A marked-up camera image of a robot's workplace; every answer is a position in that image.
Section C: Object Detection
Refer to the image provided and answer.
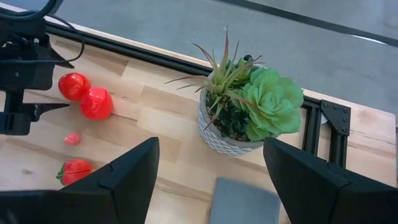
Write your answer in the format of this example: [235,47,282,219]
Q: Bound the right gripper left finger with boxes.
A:
[60,136,160,224]

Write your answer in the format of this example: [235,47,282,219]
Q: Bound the succulents in patterned white pot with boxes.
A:
[164,26,305,157]

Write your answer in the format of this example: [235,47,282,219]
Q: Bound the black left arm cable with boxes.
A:
[0,0,85,65]

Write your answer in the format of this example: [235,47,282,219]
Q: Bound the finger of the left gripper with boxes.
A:
[45,43,75,70]
[0,90,70,136]

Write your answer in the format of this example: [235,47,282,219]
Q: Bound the black aluminium table frame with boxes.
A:
[43,21,352,170]

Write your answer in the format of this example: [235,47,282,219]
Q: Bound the small pink toy piece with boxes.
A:
[63,131,83,147]

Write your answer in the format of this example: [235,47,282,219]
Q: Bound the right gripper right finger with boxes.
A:
[262,136,398,224]

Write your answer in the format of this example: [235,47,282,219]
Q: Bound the round red toy fruit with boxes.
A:
[58,72,92,103]

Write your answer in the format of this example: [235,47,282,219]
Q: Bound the red toy tomato green calyx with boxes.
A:
[55,158,95,187]

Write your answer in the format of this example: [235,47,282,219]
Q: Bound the red pear-shaped toy fruit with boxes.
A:
[79,86,114,121]

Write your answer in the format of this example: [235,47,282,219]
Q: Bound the grey-blue folded cloth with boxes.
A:
[208,177,282,224]

